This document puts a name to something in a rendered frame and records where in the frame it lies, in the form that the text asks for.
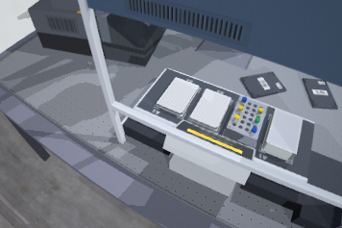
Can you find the grey perforated base plate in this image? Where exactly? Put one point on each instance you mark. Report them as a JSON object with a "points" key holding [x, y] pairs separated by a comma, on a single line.
{"points": [[65, 88]]}

